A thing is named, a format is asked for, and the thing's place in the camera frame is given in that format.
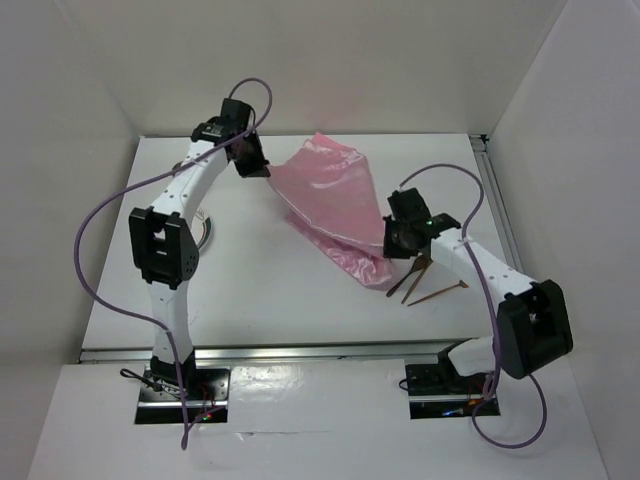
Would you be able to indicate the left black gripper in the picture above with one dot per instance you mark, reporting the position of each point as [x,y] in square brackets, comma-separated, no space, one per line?
[254,168]

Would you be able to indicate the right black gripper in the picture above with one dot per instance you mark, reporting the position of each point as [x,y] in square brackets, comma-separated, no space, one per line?
[389,250]

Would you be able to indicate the pink satin rose cloth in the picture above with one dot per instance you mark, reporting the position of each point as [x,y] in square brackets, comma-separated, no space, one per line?
[329,191]

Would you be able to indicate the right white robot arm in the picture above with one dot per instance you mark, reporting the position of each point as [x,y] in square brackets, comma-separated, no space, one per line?
[530,325]

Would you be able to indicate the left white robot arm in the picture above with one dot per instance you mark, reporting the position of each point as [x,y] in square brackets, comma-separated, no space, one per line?
[163,247]

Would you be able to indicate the wooden knife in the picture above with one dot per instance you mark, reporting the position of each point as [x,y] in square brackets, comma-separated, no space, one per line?
[419,267]

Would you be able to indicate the white plate with coloured rim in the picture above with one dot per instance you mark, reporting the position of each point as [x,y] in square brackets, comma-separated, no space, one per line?
[202,229]

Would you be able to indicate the right side aluminium rail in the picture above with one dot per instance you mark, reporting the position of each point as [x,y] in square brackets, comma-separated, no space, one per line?
[480,148]

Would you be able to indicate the aluminium rail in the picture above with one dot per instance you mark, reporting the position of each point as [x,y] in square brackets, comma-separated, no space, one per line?
[480,148]
[322,351]

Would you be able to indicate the front aluminium rail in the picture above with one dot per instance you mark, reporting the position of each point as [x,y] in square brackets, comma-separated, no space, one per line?
[322,351]

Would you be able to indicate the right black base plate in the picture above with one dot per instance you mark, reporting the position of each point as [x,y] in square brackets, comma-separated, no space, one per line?
[436,391]

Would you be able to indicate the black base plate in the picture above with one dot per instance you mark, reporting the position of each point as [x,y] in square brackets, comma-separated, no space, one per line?
[159,402]
[436,391]

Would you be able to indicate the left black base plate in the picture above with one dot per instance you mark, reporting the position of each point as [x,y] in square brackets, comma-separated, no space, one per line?
[159,402]

